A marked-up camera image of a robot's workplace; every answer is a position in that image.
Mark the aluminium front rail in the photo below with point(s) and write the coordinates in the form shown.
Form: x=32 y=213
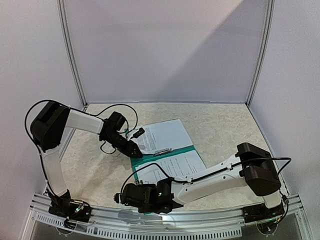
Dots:
x=123 y=224

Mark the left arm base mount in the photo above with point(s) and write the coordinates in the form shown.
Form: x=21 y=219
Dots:
x=71 y=209

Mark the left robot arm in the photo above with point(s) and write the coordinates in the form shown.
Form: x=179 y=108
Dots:
x=47 y=129

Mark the right aluminium frame post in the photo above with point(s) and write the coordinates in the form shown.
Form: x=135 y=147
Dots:
x=262 y=51

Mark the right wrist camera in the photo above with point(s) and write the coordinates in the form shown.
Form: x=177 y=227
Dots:
x=117 y=198

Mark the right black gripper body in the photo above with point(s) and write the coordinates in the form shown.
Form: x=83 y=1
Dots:
x=126 y=197

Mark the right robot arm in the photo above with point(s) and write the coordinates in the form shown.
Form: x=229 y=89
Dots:
x=251 y=166

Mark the green file folder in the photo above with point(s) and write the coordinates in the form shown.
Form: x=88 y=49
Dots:
x=190 y=148

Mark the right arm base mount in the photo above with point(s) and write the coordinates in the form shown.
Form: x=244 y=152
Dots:
x=259 y=212

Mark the aluminium frame post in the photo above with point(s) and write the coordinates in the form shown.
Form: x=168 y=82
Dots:
x=61 y=6
x=262 y=51

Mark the folder spine metal clip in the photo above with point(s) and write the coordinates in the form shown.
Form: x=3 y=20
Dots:
x=163 y=152

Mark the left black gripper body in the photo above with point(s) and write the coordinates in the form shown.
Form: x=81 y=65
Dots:
x=113 y=141

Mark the left aluminium frame post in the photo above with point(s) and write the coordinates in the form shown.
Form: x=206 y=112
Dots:
x=61 y=6

